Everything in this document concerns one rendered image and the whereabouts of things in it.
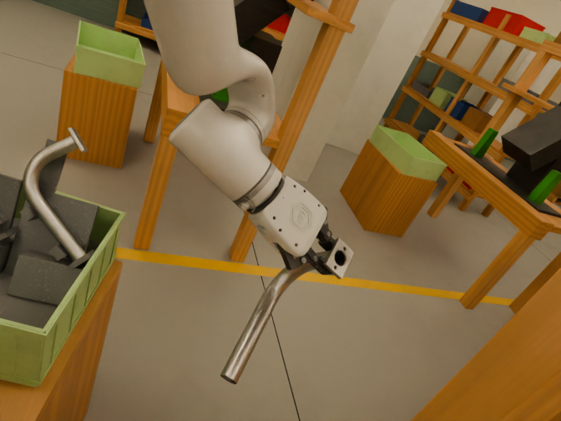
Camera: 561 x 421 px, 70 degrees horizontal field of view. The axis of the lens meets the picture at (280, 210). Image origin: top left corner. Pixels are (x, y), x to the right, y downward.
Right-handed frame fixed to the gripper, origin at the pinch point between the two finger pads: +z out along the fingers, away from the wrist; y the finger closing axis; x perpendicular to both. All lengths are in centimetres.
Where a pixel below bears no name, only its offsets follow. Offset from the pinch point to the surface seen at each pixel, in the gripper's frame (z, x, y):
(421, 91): 202, 286, 523
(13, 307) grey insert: -29, 54, -31
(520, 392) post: 22.2, -22.0, -7.8
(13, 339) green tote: -25, 39, -35
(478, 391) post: 24.0, -15.5, -7.9
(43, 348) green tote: -20, 38, -34
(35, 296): -27, 53, -26
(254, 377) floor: 78, 126, 1
